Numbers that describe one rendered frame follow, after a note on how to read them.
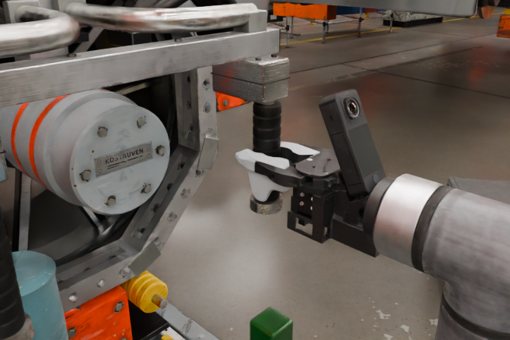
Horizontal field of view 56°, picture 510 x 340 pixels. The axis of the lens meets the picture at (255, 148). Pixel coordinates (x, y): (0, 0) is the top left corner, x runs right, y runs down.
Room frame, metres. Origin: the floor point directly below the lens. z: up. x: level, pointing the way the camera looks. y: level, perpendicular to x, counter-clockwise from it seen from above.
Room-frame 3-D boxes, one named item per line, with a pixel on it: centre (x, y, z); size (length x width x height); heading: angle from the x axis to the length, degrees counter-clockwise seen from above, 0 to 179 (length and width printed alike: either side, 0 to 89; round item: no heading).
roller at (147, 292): (0.77, 0.26, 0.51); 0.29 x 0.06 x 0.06; 47
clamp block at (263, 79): (0.60, 0.01, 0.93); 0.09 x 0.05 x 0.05; 47
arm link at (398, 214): (0.45, -0.16, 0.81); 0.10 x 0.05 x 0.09; 137
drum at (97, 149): (0.57, 0.22, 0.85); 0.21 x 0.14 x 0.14; 47
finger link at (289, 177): (0.52, -0.04, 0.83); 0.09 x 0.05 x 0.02; 56
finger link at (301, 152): (0.59, -0.04, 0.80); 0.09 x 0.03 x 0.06; 37
